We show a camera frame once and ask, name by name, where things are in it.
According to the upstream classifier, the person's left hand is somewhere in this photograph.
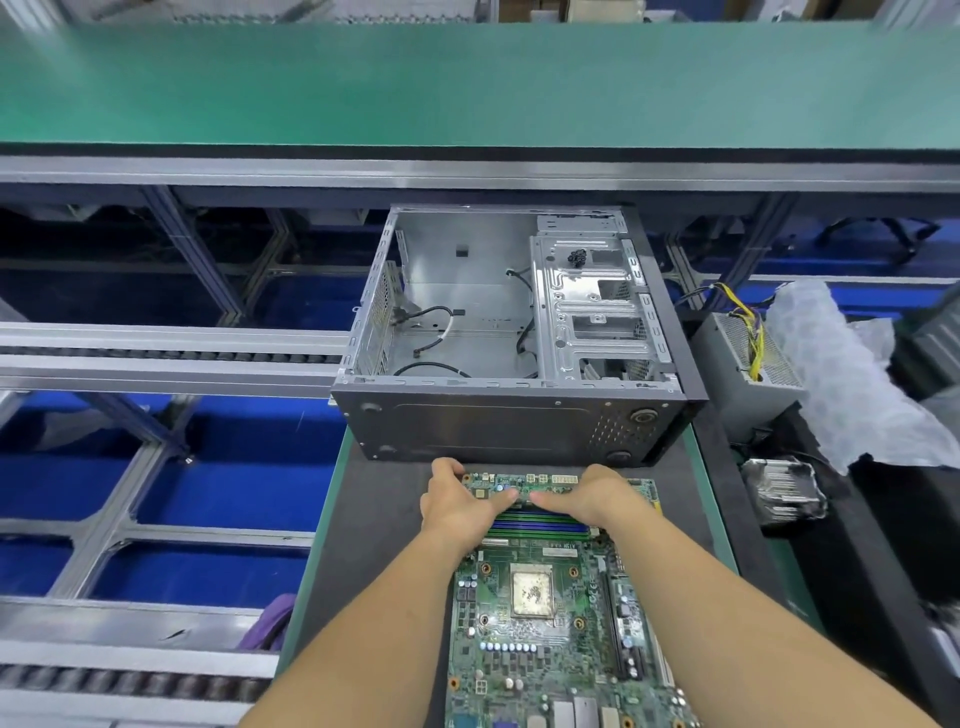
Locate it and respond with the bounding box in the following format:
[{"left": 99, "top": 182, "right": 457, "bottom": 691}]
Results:
[{"left": 418, "top": 456, "right": 522, "bottom": 564}]

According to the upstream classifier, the person's right hand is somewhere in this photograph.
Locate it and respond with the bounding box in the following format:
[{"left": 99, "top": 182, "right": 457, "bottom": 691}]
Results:
[{"left": 528, "top": 462, "right": 663, "bottom": 537}]

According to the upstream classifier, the black and silver computer case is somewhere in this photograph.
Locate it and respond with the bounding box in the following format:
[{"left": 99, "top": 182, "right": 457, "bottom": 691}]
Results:
[{"left": 331, "top": 204, "right": 710, "bottom": 465}]

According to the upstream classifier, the small gold CPU chip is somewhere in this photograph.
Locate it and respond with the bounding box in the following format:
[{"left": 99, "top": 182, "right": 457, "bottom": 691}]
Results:
[{"left": 510, "top": 567, "right": 558, "bottom": 615}]

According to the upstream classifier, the green motherboard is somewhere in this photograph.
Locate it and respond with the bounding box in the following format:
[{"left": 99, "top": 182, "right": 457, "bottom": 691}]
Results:
[{"left": 444, "top": 471, "right": 701, "bottom": 728}]

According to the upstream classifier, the metal heatsink cooler fan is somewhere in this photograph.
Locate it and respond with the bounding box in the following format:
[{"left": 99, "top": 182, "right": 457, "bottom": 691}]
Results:
[{"left": 742, "top": 456, "right": 830, "bottom": 525}]

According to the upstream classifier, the grey power supply unit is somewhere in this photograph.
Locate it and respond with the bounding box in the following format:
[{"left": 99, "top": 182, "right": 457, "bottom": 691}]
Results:
[{"left": 690, "top": 282, "right": 809, "bottom": 438}]

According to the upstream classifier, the person's right forearm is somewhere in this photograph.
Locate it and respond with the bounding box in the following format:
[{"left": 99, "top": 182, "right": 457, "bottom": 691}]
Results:
[{"left": 606, "top": 504, "right": 941, "bottom": 728}]

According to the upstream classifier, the person's left forearm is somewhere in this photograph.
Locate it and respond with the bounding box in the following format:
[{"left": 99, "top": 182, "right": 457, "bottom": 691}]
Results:
[{"left": 240, "top": 528, "right": 482, "bottom": 728}]

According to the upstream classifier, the grey computer tower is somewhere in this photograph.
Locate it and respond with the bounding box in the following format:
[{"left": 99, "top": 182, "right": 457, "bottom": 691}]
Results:
[{"left": 892, "top": 285, "right": 960, "bottom": 395}]

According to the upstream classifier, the small purple object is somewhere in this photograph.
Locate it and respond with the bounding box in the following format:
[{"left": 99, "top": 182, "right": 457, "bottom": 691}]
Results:
[{"left": 238, "top": 594, "right": 299, "bottom": 653}]

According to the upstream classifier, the white bubble wrap bag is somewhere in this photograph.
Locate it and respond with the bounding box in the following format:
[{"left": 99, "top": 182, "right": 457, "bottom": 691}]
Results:
[{"left": 765, "top": 277, "right": 960, "bottom": 471}]

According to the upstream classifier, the green conveyor belt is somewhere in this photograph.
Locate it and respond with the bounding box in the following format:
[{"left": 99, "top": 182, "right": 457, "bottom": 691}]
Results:
[{"left": 0, "top": 22, "right": 960, "bottom": 155}]

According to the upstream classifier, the aluminium roller conveyor rail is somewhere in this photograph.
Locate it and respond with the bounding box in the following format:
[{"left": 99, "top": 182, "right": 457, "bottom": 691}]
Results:
[{"left": 0, "top": 322, "right": 350, "bottom": 398}]

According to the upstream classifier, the black cable loop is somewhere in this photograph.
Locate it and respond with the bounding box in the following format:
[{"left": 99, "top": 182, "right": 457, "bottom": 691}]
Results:
[{"left": 817, "top": 214, "right": 941, "bottom": 264}]

